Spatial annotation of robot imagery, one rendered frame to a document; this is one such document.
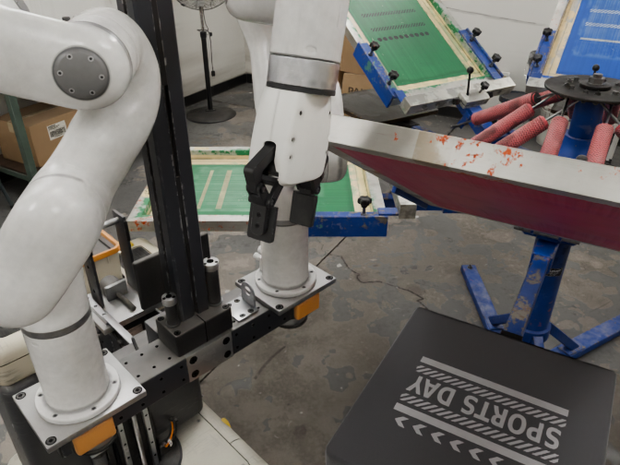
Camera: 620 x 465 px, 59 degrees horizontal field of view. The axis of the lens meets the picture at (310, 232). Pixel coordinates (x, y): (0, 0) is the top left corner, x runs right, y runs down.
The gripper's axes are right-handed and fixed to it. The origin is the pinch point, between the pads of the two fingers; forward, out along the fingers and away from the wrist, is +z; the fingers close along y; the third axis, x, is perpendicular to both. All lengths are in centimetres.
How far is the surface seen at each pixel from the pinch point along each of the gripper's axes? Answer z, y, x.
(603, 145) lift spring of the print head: -9, -125, 32
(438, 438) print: 44, -39, 18
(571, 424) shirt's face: 40, -53, 39
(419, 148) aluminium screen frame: -9.9, -14.4, 10.0
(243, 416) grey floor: 122, -114, -68
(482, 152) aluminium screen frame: -10.8, -14.5, 17.7
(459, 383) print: 40, -53, 17
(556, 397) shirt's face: 38, -59, 35
